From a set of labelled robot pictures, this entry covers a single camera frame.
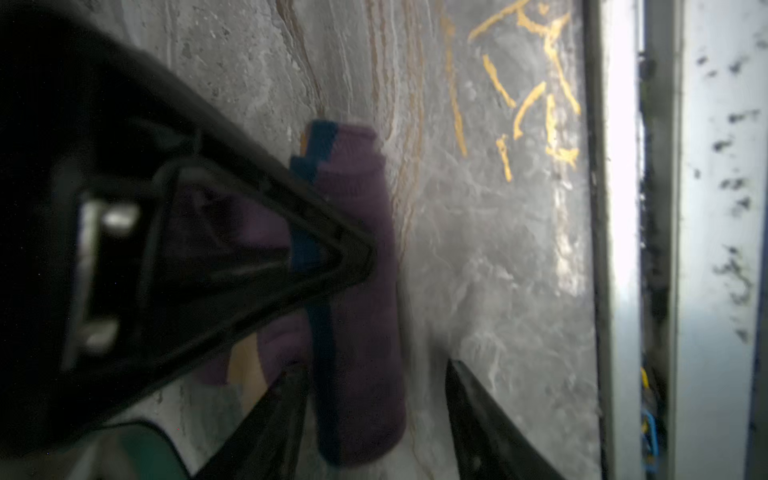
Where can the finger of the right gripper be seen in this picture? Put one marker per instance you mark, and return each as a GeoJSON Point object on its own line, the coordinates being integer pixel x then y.
{"type": "Point", "coordinates": [97, 309]}

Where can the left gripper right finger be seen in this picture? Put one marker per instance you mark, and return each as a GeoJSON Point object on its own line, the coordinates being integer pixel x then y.
{"type": "Point", "coordinates": [487, 444]}

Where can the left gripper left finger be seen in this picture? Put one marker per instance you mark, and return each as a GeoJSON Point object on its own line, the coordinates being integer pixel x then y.
{"type": "Point", "coordinates": [266, 444]}

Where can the purple striped sock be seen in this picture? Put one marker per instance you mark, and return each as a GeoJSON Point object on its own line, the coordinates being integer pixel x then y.
{"type": "Point", "coordinates": [351, 342]}

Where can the green compartment tray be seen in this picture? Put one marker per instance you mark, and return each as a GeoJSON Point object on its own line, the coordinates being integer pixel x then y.
{"type": "Point", "coordinates": [136, 450]}

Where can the aluminium front rail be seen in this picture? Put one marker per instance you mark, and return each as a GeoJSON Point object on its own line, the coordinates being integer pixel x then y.
{"type": "Point", "coordinates": [678, 128]}

